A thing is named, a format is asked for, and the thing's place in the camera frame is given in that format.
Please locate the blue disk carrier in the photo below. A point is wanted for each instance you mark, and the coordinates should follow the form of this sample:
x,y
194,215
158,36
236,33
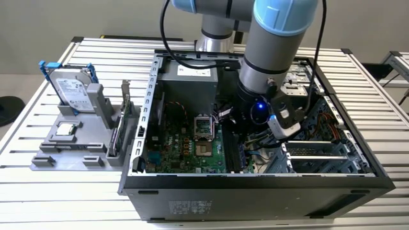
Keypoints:
x,y
52,64

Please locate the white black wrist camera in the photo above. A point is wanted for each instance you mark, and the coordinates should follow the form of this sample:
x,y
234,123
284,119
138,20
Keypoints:
x,y
288,129

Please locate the black round floor object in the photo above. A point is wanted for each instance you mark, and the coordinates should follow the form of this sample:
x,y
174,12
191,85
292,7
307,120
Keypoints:
x,y
11,107

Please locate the black RAM slot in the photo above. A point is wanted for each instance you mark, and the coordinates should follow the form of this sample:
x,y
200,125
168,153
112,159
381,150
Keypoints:
x,y
227,158
231,158

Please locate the green motherboard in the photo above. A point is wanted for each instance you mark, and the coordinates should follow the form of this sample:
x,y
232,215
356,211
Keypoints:
x,y
211,163

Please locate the grey power supply unit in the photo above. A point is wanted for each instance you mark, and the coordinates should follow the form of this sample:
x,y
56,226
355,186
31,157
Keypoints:
x,y
188,93

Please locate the grey parts rack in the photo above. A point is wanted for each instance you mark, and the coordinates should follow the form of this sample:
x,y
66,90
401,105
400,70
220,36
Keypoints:
x,y
92,134

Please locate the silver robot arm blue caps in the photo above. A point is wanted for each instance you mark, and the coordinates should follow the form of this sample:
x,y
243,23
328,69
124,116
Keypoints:
x,y
272,60

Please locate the silver hard disk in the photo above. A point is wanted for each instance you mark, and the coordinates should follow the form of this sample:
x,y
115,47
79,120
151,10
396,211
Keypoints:
x,y
72,91

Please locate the aluminium table frame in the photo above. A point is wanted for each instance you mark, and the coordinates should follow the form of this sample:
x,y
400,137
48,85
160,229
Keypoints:
x,y
391,57

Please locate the black case fan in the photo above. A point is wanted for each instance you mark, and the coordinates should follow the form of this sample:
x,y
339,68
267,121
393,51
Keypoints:
x,y
158,119

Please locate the silver disk bay cage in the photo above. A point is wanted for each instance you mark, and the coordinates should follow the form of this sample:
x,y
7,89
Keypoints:
x,y
316,157

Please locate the black open PC case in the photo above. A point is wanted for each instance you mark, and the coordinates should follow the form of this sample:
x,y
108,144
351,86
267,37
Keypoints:
x,y
224,201

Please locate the green graphics card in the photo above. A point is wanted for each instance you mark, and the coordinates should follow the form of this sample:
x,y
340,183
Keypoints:
x,y
116,140

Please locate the silver CPU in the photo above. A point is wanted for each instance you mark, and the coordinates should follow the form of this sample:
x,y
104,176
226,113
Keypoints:
x,y
66,129

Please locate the CPU socket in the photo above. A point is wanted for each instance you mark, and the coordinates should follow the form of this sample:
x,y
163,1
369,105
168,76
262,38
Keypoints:
x,y
204,149

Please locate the silver drive cage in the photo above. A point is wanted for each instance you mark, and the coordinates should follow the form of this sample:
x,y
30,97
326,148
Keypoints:
x,y
295,91

